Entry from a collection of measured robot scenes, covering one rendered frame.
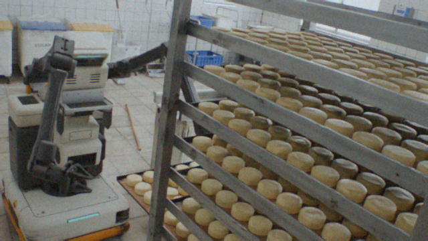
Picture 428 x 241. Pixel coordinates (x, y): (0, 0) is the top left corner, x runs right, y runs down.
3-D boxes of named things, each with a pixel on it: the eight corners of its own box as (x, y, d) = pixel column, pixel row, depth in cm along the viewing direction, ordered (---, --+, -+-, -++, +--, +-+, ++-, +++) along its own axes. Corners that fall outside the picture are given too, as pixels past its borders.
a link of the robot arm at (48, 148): (51, 171, 140) (26, 167, 136) (57, 140, 140) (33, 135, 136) (57, 179, 130) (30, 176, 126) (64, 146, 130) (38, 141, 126)
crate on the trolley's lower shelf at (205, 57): (206, 61, 675) (208, 49, 668) (222, 67, 650) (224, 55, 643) (180, 62, 638) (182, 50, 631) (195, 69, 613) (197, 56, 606)
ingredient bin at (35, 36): (22, 85, 481) (22, 23, 454) (15, 71, 530) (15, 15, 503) (65, 84, 510) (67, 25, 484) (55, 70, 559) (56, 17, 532)
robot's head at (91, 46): (55, 46, 194) (63, 28, 183) (94, 46, 207) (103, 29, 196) (61, 71, 190) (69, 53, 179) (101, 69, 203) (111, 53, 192)
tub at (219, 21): (215, 25, 661) (217, 13, 654) (233, 31, 632) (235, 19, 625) (198, 25, 637) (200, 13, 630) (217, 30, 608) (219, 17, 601)
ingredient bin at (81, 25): (72, 83, 517) (75, 25, 490) (63, 70, 567) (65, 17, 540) (111, 82, 545) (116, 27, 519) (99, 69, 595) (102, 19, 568)
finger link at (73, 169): (89, 177, 124) (61, 170, 125) (87, 195, 127) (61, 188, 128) (97, 167, 130) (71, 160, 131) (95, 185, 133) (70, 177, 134)
